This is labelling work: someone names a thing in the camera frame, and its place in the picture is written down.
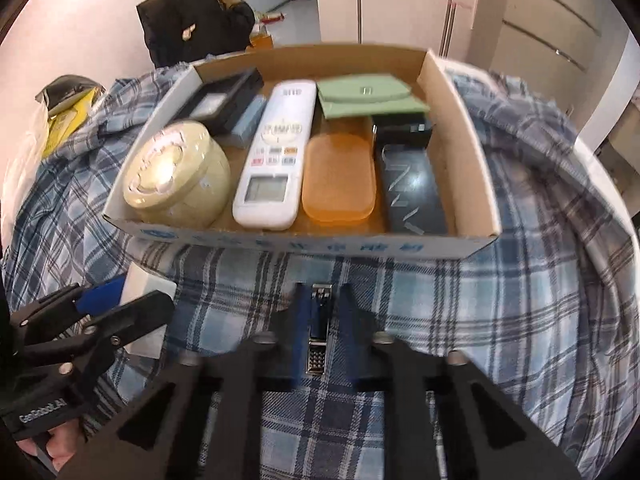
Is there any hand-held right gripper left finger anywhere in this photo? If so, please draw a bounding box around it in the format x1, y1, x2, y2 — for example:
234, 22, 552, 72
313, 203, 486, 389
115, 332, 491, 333
65, 282, 307, 480

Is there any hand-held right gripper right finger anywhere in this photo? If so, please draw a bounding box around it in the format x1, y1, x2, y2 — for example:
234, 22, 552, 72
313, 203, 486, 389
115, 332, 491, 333
339, 282, 581, 480

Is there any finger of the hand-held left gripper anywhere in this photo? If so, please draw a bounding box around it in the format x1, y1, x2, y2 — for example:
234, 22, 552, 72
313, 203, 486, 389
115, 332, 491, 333
10, 274, 126, 343
22, 290, 176, 376

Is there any metal nail clipper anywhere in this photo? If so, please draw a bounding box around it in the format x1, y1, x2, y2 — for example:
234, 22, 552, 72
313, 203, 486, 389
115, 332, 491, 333
306, 284, 335, 376

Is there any small white box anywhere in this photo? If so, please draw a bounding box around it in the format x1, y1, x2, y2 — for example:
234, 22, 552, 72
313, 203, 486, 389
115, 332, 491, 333
120, 265, 178, 358

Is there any shallow cardboard box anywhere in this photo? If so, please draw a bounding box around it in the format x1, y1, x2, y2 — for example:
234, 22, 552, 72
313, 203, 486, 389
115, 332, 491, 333
102, 44, 502, 261

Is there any round yellow tin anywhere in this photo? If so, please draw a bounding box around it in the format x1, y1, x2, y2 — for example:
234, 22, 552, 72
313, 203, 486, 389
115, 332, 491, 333
122, 121, 232, 228

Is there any long dark box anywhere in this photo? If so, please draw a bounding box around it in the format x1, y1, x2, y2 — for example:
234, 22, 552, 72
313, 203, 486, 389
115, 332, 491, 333
378, 144, 448, 235

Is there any white remote control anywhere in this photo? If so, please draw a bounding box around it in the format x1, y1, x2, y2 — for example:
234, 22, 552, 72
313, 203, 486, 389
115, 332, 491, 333
232, 80, 317, 231

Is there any small black box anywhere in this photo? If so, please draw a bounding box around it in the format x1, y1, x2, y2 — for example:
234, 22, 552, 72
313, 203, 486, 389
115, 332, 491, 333
371, 114, 433, 150

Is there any small grey-blue box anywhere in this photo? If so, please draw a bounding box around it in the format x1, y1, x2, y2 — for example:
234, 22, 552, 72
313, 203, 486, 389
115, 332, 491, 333
231, 95, 267, 148

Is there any green pouch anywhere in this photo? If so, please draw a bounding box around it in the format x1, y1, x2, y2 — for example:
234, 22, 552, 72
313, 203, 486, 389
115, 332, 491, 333
316, 74, 430, 120

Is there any black square tray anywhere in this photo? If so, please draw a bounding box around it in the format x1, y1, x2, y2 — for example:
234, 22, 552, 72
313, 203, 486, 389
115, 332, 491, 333
181, 67, 265, 136

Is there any person's left hand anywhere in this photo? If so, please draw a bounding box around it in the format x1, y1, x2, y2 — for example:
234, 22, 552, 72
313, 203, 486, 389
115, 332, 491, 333
22, 422, 86, 472

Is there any blue plaid cloth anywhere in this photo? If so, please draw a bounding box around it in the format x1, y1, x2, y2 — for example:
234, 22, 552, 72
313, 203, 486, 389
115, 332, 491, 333
0, 62, 633, 480

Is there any grey bag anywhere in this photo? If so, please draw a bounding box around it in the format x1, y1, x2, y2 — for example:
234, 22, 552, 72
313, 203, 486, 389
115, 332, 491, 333
35, 75, 103, 111

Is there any black jacket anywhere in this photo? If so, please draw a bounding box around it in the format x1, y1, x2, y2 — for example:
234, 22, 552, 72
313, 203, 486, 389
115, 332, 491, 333
136, 0, 256, 67

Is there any pink broom handle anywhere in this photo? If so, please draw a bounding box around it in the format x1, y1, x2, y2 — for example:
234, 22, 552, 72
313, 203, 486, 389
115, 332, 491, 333
439, 0, 458, 58

